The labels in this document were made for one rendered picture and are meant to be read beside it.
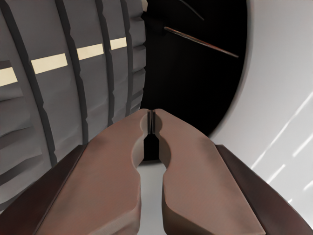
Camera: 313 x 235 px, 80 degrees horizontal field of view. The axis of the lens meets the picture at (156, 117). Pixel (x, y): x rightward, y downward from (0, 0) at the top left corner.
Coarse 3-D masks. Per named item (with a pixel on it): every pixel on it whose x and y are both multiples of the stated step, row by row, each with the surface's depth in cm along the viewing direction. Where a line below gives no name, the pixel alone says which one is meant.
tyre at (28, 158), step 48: (0, 0) 11; (48, 0) 13; (96, 0) 18; (0, 48) 11; (48, 48) 14; (96, 48) 18; (144, 48) 25; (0, 96) 12; (48, 96) 15; (96, 96) 19; (0, 144) 12; (48, 144) 17; (0, 192) 14
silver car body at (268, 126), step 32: (256, 0) 30; (288, 0) 28; (256, 32) 31; (288, 32) 30; (256, 64) 34; (288, 64) 31; (256, 96) 36; (288, 96) 34; (224, 128) 42; (256, 128) 39; (288, 128) 36; (256, 160) 42; (288, 160) 39; (160, 192) 63; (288, 192) 42; (160, 224) 72
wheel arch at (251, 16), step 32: (160, 0) 66; (192, 0) 62; (224, 0) 58; (192, 32) 66; (224, 32) 62; (160, 64) 77; (192, 64) 71; (224, 64) 66; (160, 96) 84; (192, 96) 77; (224, 96) 68; (160, 160) 58
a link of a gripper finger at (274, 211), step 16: (224, 160) 8; (240, 160) 8; (240, 176) 7; (256, 176) 7; (256, 192) 6; (272, 192) 6; (256, 208) 6; (272, 208) 6; (288, 208) 6; (272, 224) 5; (288, 224) 5; (304, 224) 5
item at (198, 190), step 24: (168, 120) 10; (168, 144) 8; (192, 144) 8; (168, 168) 7; (192, 168) 7; (216, 168) 7; (168, 192) 6; (192, 192) 6; (216, 192) 6; (240, 192) 6; (168, 216) 6; (192, 216) 6; (216, 216) 6; (240, 216) 6
